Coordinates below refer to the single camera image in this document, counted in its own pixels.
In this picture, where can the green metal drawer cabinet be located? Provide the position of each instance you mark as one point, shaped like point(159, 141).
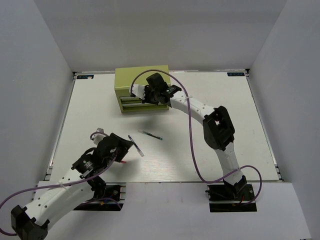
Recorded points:
point(123, 79)

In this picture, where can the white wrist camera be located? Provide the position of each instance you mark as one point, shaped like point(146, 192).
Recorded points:
point(97, 136)
point(138, 91)

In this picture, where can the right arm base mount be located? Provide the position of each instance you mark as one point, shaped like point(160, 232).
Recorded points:
point(220, 201)

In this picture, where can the purple gel pen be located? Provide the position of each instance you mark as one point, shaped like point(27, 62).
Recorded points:
point(136, 146)

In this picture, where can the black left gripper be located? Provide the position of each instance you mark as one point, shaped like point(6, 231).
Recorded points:
point(123, 146)

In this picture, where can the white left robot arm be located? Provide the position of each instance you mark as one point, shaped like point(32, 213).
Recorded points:
point(81, 183)

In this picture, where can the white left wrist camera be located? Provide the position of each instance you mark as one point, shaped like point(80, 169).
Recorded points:
point(97, 136)

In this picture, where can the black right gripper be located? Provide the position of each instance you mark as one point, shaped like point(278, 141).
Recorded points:
point(147, 89)

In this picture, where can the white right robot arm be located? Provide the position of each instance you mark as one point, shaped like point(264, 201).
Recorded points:
point(218, 129)

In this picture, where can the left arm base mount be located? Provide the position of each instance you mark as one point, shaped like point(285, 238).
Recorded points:
point(112, 200)

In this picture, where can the green gel pen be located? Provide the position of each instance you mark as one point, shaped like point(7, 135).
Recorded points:
point(150, 135)

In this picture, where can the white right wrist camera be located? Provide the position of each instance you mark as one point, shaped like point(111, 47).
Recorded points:
point(138, 91)

